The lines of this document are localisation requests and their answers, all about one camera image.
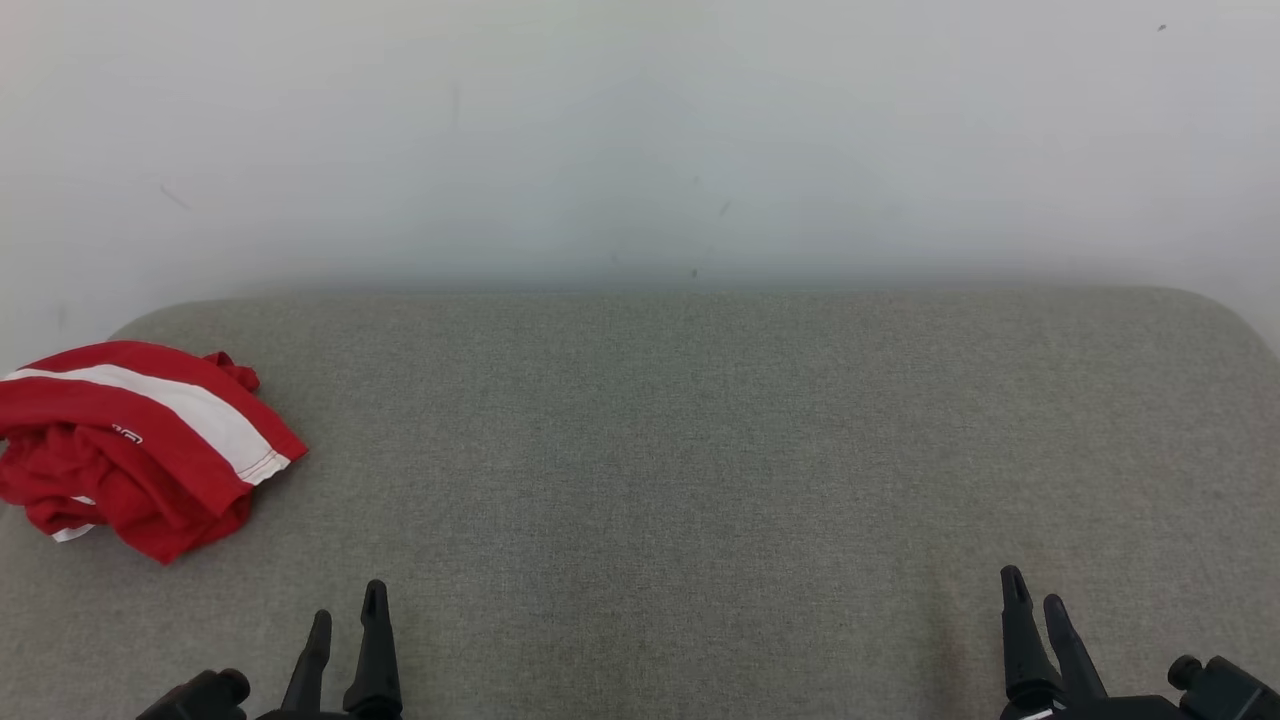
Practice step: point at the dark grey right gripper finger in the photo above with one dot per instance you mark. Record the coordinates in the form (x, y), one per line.
(1075, 660)
(1022, 660)

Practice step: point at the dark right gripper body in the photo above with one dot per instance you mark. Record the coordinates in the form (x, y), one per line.
(1230, 695)

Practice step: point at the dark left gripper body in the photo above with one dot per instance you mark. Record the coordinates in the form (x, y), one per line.
(210, 698)

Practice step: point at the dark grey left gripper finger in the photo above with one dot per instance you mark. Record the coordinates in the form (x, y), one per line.
(308, 670)
(375, 660)

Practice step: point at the red shorts with white stripe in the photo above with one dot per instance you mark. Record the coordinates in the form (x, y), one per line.
(150, 470)

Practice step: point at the grey fabric sofa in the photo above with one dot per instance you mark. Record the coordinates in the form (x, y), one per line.
(700, 450)

